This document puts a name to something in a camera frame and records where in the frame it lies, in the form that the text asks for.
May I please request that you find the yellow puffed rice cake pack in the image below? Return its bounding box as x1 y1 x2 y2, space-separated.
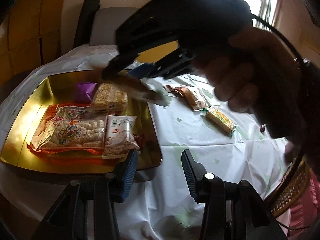
91 83 127 112

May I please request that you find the brown bread packet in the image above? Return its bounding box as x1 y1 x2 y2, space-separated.
164 85 210 111

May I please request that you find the purple snack packet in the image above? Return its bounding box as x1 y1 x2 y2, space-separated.
75 82 97 103

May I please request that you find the white Ba Zhen cake packet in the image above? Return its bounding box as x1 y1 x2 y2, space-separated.
101 115 140 159

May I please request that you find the large orange snack bag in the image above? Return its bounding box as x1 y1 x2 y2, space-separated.
27 105 107 154

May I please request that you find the green yellow cracker pack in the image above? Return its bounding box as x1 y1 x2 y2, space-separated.
202 107 235 137

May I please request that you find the long gold snack box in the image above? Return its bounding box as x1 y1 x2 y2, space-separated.
107 74 168 107

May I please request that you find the person right hand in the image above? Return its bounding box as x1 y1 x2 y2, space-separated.
193 25 305 140

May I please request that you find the pink cloth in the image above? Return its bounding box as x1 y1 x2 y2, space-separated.
287 171 319 239

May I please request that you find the white cloud-print tablecloth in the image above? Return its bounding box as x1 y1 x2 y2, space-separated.
1 46 287 239

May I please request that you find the grey yellow blue chair back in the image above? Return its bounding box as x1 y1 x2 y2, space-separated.
89 7 178 63

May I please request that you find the wooden wardrobe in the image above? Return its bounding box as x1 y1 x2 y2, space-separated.
1 0 64 100

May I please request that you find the black post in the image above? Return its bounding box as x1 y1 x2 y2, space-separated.
73 0 101 48

